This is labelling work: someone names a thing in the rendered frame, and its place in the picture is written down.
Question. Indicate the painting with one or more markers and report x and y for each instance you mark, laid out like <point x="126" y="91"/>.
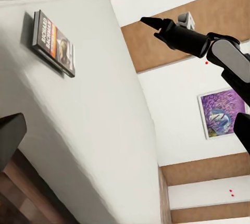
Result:
<point x="219" y="110"/>

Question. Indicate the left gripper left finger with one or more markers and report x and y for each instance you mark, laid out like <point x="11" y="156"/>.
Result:
<point x="12" y="130"/>

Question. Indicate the bed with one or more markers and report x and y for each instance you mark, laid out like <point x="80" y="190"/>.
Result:
<point x="89" y="155"/>

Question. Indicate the hardback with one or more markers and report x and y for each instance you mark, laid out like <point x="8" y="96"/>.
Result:
<point x="49" y="41"/>

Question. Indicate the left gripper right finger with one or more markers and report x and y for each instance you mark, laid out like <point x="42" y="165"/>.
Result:
<point x="242" y="129"/>

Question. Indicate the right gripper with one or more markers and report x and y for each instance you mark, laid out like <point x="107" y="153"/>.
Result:
<point x="174" y="36"/>

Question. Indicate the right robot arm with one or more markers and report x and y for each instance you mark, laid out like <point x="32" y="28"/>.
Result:
<point x="222" y="50"/>

